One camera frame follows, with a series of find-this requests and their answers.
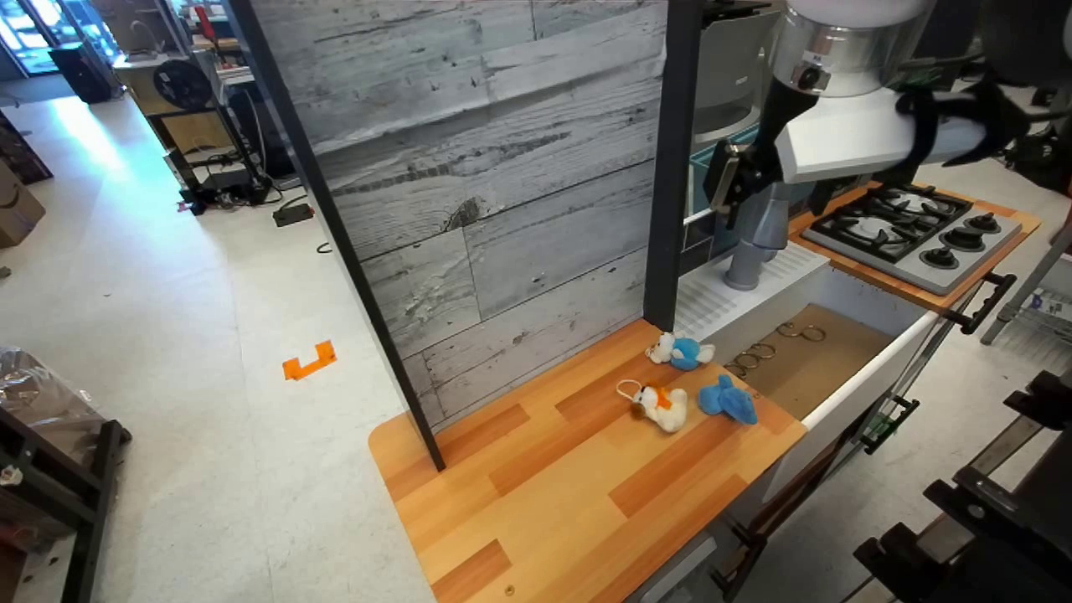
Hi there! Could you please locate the black metal frame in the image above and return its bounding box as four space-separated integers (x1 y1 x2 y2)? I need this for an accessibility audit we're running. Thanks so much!
850 369 1072 603

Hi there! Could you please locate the wooden stove board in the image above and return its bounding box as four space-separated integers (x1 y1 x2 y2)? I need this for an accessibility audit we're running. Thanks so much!
788 178 1046 320

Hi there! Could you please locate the black equipment cart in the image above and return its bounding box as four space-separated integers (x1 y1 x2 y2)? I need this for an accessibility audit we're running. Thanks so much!
145 51 279 217

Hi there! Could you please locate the upright black frame post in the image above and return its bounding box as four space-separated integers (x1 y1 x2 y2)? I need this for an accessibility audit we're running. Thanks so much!
638 0 705 334

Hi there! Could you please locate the black rack with plastic sheet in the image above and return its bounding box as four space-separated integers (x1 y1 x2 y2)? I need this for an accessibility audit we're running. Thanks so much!
0 349 133 603

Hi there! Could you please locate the small black floor device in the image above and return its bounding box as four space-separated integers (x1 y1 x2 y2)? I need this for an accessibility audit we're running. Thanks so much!
272 196 317 232

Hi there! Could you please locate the slanted black frame post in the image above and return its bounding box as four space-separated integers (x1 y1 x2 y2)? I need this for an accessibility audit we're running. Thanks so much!
224 0 450 472

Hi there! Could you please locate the white sink basin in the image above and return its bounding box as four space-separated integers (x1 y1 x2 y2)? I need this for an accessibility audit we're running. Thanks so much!
671 242 944 436

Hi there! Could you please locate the grey toy gas stove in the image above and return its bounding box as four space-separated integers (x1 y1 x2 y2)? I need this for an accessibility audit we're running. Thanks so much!
803 181 1025 299

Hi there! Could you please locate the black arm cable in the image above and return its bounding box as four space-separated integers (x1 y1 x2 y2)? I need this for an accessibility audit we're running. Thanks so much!
895 84 944 188

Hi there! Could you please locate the white and blue plush toy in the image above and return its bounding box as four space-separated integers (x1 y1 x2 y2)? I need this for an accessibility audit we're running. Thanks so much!
642 333 719 375

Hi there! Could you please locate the grey wood-look back panel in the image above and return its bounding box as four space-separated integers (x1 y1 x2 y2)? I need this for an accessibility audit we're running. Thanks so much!
244 0 671 433

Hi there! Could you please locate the brown cardboard box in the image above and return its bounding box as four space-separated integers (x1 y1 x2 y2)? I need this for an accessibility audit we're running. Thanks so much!
0 154 50 251

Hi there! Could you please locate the wooden kitchen counter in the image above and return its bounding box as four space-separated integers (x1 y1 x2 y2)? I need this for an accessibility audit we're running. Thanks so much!
365 320 809 603

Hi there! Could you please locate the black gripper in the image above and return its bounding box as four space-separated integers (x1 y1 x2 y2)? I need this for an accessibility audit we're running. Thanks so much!
701 78 824 222

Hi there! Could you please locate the black drawer handle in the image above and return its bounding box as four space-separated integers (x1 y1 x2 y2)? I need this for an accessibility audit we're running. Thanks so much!
944 272 1020 340

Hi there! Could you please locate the white and orange plush toy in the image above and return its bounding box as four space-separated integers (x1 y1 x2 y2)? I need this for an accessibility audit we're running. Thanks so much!
612 375 692 441

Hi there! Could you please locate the white chair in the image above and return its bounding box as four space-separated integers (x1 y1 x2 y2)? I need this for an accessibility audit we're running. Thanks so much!
689 6 778 147

